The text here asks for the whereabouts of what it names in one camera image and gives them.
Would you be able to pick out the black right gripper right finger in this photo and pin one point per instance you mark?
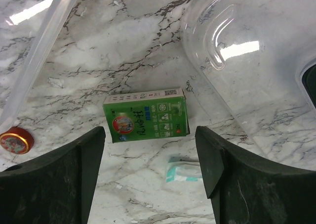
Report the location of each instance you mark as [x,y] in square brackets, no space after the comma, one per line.
[245,188]

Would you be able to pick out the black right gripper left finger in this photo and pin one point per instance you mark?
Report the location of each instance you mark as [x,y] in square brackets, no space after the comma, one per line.
[56,187]

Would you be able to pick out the small round red tin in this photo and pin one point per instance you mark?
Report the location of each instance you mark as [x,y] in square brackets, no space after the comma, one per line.
[17,140]

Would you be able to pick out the clear bandage packet teal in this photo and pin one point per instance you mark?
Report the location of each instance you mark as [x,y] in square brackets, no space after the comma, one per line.
[180,168]

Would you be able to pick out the green medicine box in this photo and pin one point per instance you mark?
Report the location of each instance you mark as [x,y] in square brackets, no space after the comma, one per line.
[147,115]

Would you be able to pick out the clear plastic kit lid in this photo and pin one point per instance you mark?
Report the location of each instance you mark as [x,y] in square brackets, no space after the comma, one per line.
[259,57]

